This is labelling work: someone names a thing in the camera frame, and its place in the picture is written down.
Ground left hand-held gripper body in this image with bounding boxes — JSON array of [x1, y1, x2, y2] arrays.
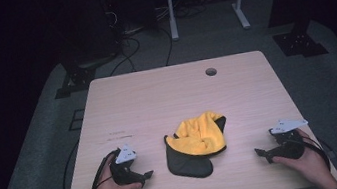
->
[[106, 142, 143, 189]]

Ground black floor outlet frame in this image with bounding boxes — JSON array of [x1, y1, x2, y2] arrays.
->
[[65, 108, 89, 133]]

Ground person's right hand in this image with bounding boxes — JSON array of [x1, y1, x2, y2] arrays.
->
[[266, 124, 336, 189]]

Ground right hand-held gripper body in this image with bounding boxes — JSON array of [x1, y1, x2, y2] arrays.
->
[[263, 115, 314, 165]]

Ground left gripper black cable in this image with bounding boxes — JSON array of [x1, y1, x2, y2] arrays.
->
[[82, 148, 127, 189]]

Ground black floor cables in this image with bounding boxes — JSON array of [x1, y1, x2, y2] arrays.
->
[[99, 0, 216, 78]]

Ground black cable beside table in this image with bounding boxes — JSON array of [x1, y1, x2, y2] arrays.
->
[[55, 138, 89, 189]]

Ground round grey cable grommet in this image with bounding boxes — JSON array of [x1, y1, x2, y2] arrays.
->
[[204, 66, 218, 78]]

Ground black stand base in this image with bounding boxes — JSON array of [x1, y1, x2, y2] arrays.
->
[[269, 14, 330, 63], [49, 46, 124, 100]]

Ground yellow and black cloth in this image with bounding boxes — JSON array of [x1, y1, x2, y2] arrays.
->
[[159, 108, 236, 184]]

